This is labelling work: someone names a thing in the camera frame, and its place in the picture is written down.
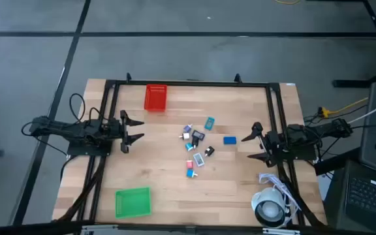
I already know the green plastic basket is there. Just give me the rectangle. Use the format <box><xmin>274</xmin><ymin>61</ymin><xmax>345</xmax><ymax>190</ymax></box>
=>
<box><xmin>114</xmin><ymin>186</ymin><xmax>152</xmax><ymax>219</ymax></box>

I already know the black aluminium table frame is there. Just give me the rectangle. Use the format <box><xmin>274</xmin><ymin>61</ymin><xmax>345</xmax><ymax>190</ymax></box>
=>
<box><xmin>54</xmin><ymin>72</ymin><xmax>328</xmax><ymax>235</ymax></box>

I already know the black laptop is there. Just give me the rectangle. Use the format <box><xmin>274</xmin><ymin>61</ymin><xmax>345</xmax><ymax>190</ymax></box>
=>
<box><xmin>344</xmin><ymin>159</ymin><xmax>376</xmax><ymax>235</ymax></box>

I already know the white digital timer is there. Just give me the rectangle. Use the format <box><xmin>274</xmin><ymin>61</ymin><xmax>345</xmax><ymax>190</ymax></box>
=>
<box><xmin>193</xmin><ymin>152</ymin><xmax>206</xmax><ymax>168</ymax></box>

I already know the black desk frame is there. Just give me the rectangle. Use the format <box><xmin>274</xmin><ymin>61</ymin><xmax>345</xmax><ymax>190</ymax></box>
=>
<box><xmin>333</xmin><ymin>0</ymin><xmax>376</xmax><ymax>89</ymax></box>

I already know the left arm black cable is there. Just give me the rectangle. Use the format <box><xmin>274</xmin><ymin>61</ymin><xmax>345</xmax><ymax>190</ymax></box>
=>
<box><xmin>69</xmin><ymin>93</ymin><xmax>104</xmax><ymax>125</ymax></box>

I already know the black side table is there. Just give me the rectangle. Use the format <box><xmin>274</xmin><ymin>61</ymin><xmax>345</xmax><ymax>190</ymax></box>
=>
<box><xmin>323</xmin><ymin>159</ymin><xmax>376</xmax><ymax>235</ymax></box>

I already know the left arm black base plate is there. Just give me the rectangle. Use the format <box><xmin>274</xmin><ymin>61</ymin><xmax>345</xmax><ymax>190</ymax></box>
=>
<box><xmin>66</xmin><ymin>140</ymin><xmax>113</xmax><ymax>157</ymax></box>

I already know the thick white cable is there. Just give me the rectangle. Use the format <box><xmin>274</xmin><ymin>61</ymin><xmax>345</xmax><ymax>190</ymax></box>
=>
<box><xmin>347</xmin><ymin>96</ymin><xmax>376</xmax><ymax>125</ymax></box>

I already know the white lamp cable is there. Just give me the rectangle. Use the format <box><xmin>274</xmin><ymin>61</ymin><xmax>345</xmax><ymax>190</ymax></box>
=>
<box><xmin>258</xmin><ymin>172</ymin><xmax>303</xmax><ymax>226</ymax></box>

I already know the red plastic basket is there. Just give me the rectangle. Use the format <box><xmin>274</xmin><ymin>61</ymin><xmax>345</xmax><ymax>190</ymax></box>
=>
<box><xmin>144</xmin><ymin>84</ymin><xmax>168</xmax><ymax>112</ymax></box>

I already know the grey metal bracket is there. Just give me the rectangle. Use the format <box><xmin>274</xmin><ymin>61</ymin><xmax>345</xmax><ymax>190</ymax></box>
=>
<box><xmin>262</xmin><ymin>227</ymin><xmax>302</xmax><ymax>235</ymax></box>
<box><xmin>80</xmin><ymin>224</ymin><xmax>119</xmax><ymax>235</ymax></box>

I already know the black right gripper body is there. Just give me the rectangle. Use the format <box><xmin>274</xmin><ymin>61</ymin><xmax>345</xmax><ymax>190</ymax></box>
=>
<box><xmin>260</xmin><ymin>129</ymin><xmax>285</xmax><ymax>168</ymax></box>

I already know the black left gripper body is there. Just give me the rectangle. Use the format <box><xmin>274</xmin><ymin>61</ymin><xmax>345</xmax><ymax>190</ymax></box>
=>
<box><xmin>111</xmin><ymin>110</ymin><xmax>131</xmax><ymax>155</ymax></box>

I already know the yellow extension cable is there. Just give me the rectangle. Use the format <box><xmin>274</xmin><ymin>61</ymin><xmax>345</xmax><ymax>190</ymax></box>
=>
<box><xmin>318</xmin><ymin>97</ymin><xmax>370</xmax><ymax>119</ymax></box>

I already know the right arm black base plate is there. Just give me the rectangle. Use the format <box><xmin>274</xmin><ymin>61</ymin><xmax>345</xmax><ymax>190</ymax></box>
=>
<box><xmin>274</xmin><ymin>143</ymin><xmax>318</xmax><ymax>161</ymax></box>

